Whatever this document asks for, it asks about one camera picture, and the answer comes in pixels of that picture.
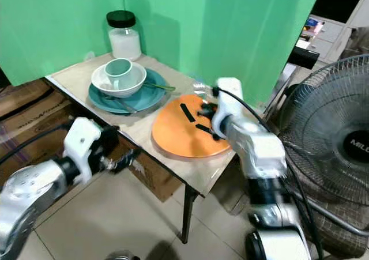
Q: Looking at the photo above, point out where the teal plate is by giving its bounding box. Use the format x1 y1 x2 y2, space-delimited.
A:
91 68 168 115

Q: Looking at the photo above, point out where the green spoon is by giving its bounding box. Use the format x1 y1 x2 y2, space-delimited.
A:
144 81 177 93

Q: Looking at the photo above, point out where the small shiny foil piece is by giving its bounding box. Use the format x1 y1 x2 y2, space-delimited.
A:
193 81 209 94

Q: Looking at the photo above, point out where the beige folding table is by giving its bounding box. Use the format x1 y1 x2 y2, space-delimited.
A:
45 52 283 245

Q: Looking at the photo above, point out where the grey robot foot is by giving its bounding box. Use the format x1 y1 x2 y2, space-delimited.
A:
106 250 140 260

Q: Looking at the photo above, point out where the black standing fan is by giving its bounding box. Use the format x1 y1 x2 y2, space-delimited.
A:
276 53 369 258

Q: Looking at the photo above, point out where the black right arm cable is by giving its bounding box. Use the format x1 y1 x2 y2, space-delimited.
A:
212 86 325 260

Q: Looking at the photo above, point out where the wide green backdrop panel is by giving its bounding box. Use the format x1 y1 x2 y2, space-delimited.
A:
122 0 324 106

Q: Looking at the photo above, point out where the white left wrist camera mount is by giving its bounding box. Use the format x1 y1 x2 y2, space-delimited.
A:
63 117 103 169

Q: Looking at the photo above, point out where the metal fork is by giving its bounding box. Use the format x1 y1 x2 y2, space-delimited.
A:
104 95 140 114

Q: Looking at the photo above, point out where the white drawer cabinet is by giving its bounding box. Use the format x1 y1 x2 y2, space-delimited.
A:
294 11 369 66

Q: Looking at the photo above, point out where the pale green cup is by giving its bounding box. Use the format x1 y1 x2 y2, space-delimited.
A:
105 58 134 90

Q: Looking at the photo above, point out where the brown checked fabric chair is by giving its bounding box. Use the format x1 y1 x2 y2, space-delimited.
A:
314 174 369 258

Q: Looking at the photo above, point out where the narrow green backdrop panel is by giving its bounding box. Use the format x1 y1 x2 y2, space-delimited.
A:
0 0 125 88

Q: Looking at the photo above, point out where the glass jar with black lid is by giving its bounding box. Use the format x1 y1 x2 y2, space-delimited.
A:
106 10 142 62

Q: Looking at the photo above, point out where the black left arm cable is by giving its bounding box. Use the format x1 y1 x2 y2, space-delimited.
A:
0 124 77 164

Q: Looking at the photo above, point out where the white bowl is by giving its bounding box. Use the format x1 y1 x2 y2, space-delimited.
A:
93 61 148 99

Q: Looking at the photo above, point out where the small black box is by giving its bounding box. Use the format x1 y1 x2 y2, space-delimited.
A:
291 45 321 70

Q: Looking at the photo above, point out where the orange round placemat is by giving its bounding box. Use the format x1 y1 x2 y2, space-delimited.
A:
152 93 232 159

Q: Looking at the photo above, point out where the large brown cardboard box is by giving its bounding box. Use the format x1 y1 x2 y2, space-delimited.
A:
0 78 88 183

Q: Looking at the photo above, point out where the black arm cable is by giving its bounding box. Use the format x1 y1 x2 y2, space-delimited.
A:
212 86 325 260
0 124 77 164

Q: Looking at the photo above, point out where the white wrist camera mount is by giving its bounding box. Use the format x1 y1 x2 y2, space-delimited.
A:
210 77 244 137
63 117 103 169

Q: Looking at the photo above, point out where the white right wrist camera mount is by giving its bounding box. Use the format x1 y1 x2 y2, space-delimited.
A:
210 77 244 137

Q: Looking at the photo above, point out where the small brown cardboard box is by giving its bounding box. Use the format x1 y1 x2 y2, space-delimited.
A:
120 147 183 203

